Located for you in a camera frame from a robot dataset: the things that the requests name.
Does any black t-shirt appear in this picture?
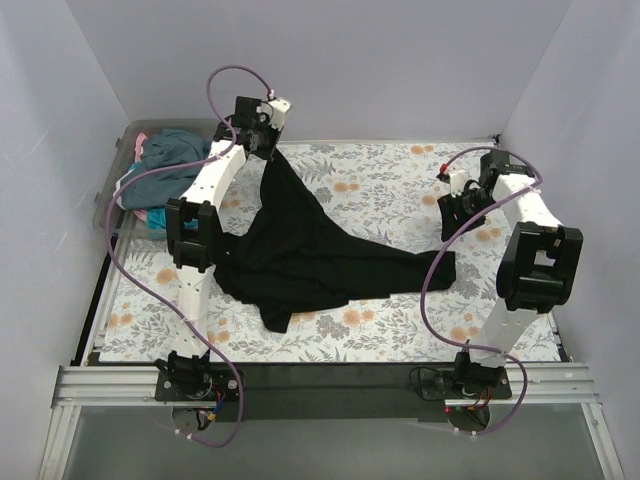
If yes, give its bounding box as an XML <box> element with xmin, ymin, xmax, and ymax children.
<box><xmin>214</xmin><ymin>152</ymin><xmax>456</xmax><ymax>333</ymax></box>

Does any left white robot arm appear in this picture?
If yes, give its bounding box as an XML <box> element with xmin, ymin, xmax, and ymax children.
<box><xmin>156</xmin><ymin>95</ymin><xmax>291</xmax><ymax>400</ymax></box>

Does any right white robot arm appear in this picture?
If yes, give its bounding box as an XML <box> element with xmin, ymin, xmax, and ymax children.
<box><xmin>438</xmin><ymin>149</ymin><xmax>584</xmax><ymax>398</ymax></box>

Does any floral table mat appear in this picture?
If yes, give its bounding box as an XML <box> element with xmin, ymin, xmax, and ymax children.
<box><xmin>97</xmin><ymin>143</ymin><xmax>511</xmax><ymax>363</ymax></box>

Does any teal blue shirt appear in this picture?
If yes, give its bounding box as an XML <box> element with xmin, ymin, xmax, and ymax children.
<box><xmin>118</xmin><ymin>129</ymin><xmax>211</xmax><ymax>210</ymax></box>

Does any pink white garment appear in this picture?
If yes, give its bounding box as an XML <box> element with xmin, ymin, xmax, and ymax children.
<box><xmin>134</xmin><ymin>133</ymin><xmax>148</xmax><ymax>164</ymax></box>

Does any turquoise shirt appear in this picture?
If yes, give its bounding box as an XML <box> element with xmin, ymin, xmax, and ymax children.
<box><xmin>145</xmin><ymin>208</ymin><xmax>166</xmax><ymax>230</ymax></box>

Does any clear plastic bin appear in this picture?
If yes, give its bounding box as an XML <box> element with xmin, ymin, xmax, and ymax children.
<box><xmin>92</xmin><ymin>117</ymin><xmax>224</xmax><ymax>243</ymax></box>

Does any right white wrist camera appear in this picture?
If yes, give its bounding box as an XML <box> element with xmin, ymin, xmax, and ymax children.
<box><xmin>437</xmin><ymin>164</ymin><xmax>471</xmax><ymax>197</ymax></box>

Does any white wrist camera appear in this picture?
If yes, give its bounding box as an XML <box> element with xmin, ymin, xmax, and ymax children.
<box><xmin>437</xmin><ymin>164</ymin><xmax>471</xmax><ymax>197</ymax></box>
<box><xmin>256</xmin><ymin>98</ymin><xmax>292</xmax><ymax>131</ymax></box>

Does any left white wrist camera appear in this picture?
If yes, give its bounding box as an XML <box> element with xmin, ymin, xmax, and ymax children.
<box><xmin>256</xmin><ymin>98</ymin><xmax>292</xmax><ymax>131</ymax></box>

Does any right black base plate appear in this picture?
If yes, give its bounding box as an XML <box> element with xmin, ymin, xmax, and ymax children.
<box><xmin>409</xmin><ymin>367</ymin><xmax>512</xmax><ymax>401</ymax></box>

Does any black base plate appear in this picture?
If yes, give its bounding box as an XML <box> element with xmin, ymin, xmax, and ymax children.
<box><xmin>154</xmin><ymin>368</ymin><xmax>240</xmax><ymax>402</ymax></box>
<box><xmin>409</xmin><ymin>367</ymin><xmax>512</xmax><ymax>401</ymax></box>

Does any aluminium frame rail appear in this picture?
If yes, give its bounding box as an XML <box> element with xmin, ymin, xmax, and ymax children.
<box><xmin>39</xmin><ymin>363</ymin><xmax>624</xmax><ymax>479</ymax></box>

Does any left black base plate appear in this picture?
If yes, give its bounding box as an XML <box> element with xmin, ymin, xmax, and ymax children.
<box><xmin>154</xmin><ymin>368</ymin><xmax>240</xmax><ymax>402</ymax></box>

